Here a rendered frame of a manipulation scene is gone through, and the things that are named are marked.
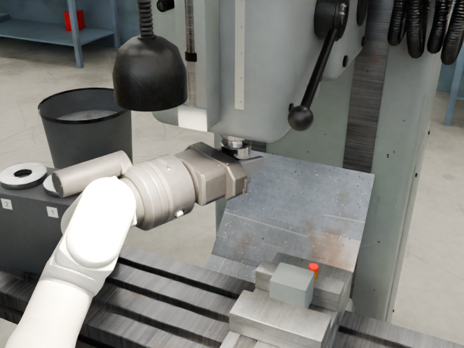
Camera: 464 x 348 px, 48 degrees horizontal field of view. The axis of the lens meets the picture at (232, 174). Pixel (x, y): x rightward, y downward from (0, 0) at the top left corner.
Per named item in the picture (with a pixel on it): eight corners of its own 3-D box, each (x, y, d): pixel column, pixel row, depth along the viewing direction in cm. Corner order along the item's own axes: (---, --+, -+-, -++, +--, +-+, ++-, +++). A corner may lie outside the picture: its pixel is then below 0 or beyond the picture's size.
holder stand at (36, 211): (92, 286, 103) (78, 201, 93) (-2, 266, 109) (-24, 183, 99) (121, 251, 113) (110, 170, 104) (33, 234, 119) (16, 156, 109)
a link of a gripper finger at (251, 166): (260, 170, 80) (229, 183, 76) (261, 151, 78) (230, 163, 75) (267, 174, 79) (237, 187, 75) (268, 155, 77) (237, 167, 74)
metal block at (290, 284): (303, 319, 84) (305, 291, 81) (268, 308, 86) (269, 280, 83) (312, 299, 88) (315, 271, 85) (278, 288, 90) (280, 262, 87)
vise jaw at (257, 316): (320, 361, 78) (322, 342, 76) (228, 331, 83) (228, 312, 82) (329, 333, 83) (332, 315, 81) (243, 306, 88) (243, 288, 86)
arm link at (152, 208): (179, 214, 66) (98, 248, 60) (149, 233, 75) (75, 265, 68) (142, 134, 67) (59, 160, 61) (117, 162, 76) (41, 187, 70)
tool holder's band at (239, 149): (228, 157, 75) (228, 150, 75) (215, 143, 79) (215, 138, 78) (257, 150, 77) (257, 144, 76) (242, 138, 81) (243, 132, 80)
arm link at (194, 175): (248, 154, 71) (177, 181, 64) (247, 214, 75) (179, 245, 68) (193, 126, 79) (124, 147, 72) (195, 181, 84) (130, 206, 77)
